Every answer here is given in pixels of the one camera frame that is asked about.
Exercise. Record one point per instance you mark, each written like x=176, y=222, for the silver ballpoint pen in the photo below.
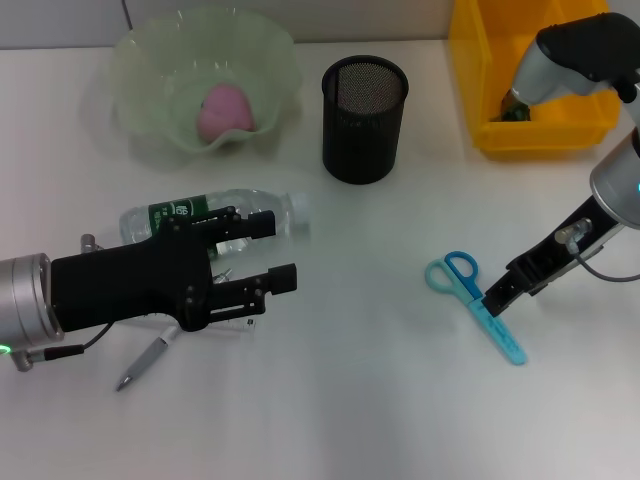
x=145, y=360

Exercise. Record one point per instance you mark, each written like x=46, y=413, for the translucent green fruit bowl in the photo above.
x=160, y=70

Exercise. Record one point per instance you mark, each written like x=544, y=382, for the green plastic wrapper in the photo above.
x=515, y=112

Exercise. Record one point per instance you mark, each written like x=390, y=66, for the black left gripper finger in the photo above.
x=262, y=224
x=282, y=279

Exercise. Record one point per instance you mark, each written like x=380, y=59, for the yellow plastic bin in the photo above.
x=500, y=135

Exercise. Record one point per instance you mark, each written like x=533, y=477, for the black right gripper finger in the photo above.
x=540, y=287
x=505, y=292

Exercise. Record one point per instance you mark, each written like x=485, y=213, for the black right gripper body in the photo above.
x=560, y=255

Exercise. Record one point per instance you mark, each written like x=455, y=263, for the black mesh pen holder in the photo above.
x=362, y=135

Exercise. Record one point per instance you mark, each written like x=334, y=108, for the clear plastic ruler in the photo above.
x=245, y=326

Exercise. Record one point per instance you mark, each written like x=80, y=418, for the clear water bottle green label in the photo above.
x=145, y=220

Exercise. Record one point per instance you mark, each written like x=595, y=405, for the pink toy peach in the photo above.
x=225, y=112

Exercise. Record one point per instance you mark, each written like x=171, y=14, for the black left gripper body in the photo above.
x=125, y=285

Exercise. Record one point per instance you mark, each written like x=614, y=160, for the blue scissors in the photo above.
x=505, y=340

